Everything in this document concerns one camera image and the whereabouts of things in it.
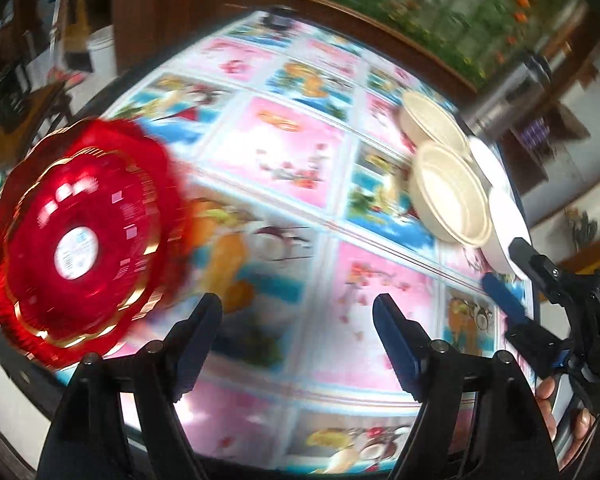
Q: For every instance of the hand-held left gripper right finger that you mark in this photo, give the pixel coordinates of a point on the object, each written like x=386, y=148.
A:
x=395, y=345

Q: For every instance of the brown wooden cabinet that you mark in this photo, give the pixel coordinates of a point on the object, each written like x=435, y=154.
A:
x=180, y=15

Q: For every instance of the red scalloped plastic plate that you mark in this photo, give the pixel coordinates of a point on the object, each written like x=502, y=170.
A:
x=80, y=250

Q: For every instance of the white plate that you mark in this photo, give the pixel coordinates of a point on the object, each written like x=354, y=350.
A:
x=490, y=162
x=505, y=225

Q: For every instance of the person's right hand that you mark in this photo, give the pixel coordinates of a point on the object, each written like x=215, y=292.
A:
x=582, y=425

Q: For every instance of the printed colourful tablecloth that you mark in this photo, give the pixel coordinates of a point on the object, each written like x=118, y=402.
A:
x=290, y=160

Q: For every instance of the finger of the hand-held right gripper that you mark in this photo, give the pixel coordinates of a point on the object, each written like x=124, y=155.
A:
x=505, y=300
x=535, y=272

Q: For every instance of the purple container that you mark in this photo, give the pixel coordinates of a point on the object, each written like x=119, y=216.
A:
x=535, y=134

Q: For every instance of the white bucket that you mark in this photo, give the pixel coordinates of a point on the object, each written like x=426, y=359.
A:
x=101, y=50

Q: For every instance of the small black object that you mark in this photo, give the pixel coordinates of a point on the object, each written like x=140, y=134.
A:
x=277, y=16

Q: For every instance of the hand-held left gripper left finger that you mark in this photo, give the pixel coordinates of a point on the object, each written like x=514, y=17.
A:
x=200, y=340

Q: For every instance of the flower wall mural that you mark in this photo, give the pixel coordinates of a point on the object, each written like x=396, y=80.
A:
x=430, y=5

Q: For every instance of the cream bowl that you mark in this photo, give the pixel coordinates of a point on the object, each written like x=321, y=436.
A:
x=430, y=120
x=450, y=195

